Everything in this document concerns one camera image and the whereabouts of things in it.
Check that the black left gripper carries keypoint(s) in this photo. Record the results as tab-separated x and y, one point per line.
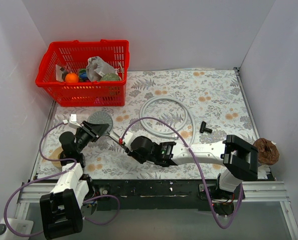
89	130

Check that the grey shower head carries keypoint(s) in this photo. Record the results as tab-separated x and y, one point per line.
102	118

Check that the black pipe fitting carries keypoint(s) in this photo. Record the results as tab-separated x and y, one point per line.
204	128

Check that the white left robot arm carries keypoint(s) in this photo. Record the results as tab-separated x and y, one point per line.
61	208

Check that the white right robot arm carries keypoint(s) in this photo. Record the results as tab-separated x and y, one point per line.
238	156

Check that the brown tape roll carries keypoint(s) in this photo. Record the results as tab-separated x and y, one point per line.
55	156

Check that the green round fruit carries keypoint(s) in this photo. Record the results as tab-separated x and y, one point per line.
110	77

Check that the orange fruit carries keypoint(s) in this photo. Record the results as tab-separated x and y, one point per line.
72	78

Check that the floral table mat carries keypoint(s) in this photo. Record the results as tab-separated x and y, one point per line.
179	99

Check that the crumpled grey paper bag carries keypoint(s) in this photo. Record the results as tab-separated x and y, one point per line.
97	68

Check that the red plastic basket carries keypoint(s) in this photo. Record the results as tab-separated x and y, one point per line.
63	57

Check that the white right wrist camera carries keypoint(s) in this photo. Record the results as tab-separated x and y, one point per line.
125	140

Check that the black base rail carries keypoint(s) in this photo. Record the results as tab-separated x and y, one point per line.
150	194

